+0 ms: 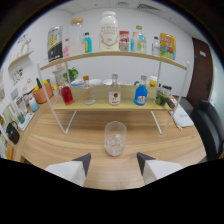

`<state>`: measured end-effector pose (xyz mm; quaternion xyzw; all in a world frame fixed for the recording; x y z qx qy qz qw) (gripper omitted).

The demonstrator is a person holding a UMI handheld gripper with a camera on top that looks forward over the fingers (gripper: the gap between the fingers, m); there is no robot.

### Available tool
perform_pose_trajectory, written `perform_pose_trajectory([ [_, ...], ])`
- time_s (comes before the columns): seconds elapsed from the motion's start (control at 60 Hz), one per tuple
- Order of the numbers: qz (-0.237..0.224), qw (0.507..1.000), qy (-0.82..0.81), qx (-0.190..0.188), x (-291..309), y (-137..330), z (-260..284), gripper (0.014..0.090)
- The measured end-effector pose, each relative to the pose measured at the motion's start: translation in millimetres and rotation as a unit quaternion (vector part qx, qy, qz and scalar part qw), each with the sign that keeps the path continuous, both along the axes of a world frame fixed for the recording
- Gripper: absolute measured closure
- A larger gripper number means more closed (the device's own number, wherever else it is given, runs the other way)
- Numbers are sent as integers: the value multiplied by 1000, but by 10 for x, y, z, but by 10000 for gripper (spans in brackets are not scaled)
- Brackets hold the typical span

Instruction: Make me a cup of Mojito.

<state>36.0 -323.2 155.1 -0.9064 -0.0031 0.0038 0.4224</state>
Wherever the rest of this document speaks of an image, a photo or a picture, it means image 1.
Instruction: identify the clear bottle white cap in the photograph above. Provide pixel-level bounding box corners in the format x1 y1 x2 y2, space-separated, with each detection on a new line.
108 73 122 107

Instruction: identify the clear glass with ice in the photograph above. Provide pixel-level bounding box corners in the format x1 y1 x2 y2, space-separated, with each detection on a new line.
104 120 128 157

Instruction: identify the white pouch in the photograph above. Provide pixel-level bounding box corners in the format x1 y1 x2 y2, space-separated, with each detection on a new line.
171 105 195 129

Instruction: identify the black chair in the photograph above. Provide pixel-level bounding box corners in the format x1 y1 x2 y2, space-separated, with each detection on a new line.
189 98 224 163

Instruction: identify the dark cylindrical object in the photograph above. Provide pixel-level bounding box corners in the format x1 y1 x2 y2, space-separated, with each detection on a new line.
165 95 178 109

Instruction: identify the white tray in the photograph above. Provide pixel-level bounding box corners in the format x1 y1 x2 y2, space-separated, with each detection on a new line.
18 112 35 132

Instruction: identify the black bag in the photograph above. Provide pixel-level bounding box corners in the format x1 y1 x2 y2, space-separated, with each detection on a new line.
5 121 21 145

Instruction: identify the blue liquid bottle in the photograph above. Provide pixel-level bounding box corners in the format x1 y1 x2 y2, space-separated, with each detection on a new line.
133 75 149 107

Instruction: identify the red liquid bottle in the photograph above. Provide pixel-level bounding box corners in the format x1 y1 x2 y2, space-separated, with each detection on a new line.
60 83 74 106

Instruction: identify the clear bottle orange cap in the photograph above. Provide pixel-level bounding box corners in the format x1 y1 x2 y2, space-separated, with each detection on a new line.
81 75 97 106

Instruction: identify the orange pot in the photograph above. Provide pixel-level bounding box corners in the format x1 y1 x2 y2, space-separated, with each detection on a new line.
32 82 54 105

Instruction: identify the blue rimmed bowl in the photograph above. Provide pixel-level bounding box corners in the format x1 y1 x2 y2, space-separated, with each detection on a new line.
70 78 86 88

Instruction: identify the white bowl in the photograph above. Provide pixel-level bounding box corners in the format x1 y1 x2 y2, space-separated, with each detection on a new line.
88 78 103 87
102 78 123 86

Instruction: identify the green potted plant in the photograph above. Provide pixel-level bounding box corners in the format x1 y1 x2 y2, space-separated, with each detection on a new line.
63 66 80 83

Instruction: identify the brown door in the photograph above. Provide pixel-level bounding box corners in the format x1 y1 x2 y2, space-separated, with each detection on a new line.
185 37 214 108

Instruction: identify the small pink bottle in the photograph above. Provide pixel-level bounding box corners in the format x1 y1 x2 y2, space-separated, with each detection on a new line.
62 37 71 59

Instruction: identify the small clear bottle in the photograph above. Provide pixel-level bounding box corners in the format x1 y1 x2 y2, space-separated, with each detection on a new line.
151 36 161 57

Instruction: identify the yellow printed can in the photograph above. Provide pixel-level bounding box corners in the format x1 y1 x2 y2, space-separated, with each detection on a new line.
159 32 177 61

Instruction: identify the clear bottle green cap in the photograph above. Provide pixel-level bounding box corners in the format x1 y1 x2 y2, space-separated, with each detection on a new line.
134 25 148 55

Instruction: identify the teal liquid bottle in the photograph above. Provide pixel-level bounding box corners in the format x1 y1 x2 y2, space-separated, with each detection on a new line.
83 31 93 54

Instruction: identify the small blue bottle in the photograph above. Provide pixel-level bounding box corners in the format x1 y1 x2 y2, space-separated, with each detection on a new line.
130 31 138 53

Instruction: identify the glass jar with cork lid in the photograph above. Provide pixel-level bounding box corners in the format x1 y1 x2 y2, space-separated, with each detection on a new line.
69 17 86 56

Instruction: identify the red and white box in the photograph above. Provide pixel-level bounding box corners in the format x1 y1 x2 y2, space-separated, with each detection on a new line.
118 30 130 53

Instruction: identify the large white bottle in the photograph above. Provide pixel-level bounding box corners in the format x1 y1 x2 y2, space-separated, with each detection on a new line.
99 10 120 52

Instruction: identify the ceiling air vent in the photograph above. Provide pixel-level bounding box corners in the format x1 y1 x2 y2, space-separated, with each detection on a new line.
136 3 161 14

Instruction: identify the white frame wooden shelf rack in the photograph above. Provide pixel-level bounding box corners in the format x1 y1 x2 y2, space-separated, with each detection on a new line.
36 50 190 136

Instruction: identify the wooden wall shelf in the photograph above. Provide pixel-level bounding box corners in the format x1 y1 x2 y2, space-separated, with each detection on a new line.
8 49 35 69

